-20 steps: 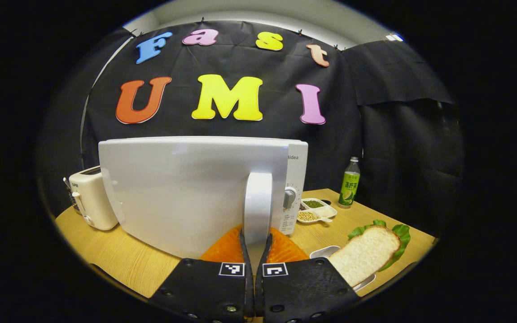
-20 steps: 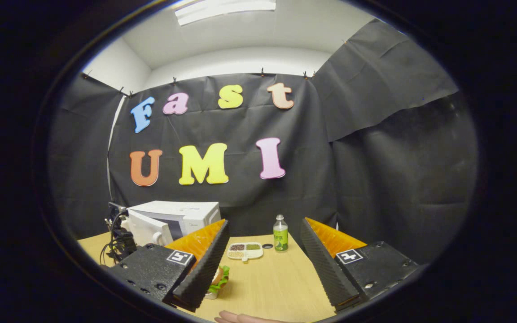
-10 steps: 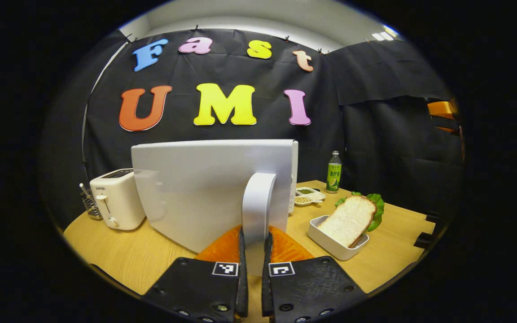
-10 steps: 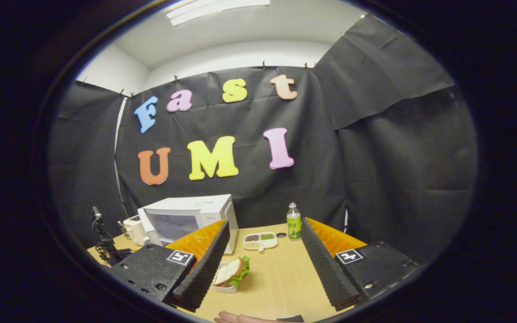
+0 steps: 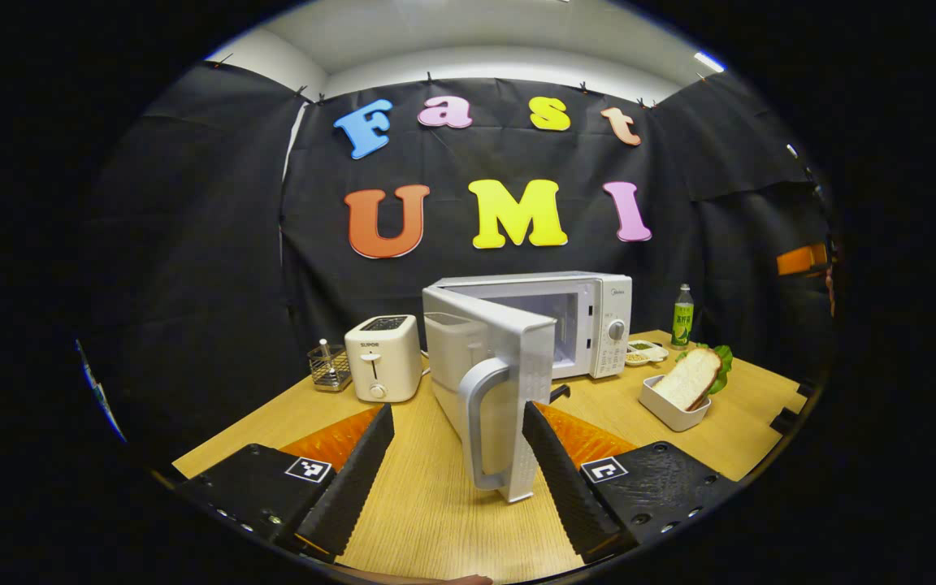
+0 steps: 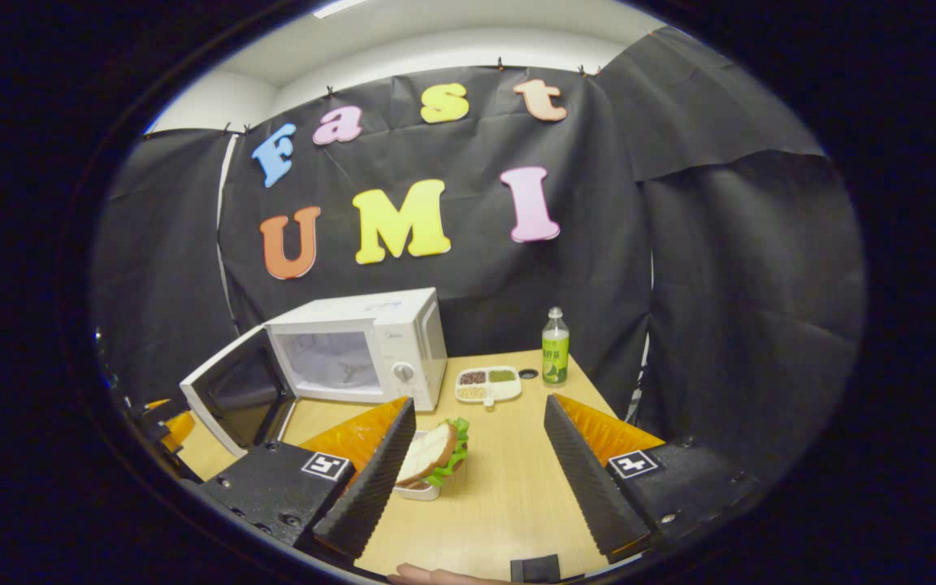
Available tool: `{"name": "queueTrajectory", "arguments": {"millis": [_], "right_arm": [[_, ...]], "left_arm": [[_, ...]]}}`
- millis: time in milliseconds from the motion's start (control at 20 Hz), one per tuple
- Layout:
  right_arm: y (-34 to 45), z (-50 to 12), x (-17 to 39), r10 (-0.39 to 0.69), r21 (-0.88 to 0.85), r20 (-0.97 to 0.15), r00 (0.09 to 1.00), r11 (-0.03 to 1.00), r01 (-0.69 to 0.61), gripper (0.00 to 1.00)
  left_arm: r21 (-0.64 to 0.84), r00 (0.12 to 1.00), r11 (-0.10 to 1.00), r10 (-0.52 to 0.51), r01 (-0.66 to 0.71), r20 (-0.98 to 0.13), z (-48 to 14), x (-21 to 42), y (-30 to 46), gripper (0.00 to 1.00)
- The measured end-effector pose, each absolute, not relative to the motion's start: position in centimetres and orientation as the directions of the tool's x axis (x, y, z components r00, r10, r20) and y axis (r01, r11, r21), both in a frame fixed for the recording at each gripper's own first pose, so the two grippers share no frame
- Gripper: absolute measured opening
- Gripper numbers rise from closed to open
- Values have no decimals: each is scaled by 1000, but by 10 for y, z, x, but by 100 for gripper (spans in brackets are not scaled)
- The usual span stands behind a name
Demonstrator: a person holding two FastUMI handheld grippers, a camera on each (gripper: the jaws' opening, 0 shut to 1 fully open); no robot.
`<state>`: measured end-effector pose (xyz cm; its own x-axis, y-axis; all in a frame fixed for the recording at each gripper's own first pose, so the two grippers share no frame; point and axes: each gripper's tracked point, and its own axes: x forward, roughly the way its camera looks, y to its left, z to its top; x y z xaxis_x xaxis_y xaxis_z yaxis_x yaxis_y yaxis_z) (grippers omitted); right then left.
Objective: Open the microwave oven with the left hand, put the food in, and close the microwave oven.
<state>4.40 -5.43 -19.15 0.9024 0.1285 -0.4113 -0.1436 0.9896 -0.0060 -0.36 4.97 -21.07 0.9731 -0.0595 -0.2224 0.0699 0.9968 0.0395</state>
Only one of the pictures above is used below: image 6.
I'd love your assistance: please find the black backdrop cloth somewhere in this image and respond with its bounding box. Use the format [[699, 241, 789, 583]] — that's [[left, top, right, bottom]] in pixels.
[[90, 24, 867, 472]]

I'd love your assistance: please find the lettuce sandwich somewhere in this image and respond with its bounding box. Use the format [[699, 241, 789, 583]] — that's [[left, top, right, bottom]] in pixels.
[[395, 418, 470, 488]]

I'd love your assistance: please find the white microwave oven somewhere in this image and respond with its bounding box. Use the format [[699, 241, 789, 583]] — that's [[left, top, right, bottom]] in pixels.
[[180, 287, 449, 458]]

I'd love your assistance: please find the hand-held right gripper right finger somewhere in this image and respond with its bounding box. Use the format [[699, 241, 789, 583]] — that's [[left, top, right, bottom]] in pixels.
[[544, 394, 761, 563]]

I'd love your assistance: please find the white rectangular tray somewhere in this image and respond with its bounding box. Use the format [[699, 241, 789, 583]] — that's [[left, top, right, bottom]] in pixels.
[[393, 431, 443, 501]]

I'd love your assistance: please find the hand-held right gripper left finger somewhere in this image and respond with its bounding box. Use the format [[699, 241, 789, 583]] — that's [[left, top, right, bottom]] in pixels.
[[192, 396, 418, 561]]

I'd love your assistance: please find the green label drink bottle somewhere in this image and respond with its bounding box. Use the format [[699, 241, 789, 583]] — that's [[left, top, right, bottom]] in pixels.
[[541, 306, 570, 387]]

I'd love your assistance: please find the white divided snack plate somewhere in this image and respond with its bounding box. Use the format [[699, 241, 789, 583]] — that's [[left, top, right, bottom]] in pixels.
[[455, 366, 522, 407]]

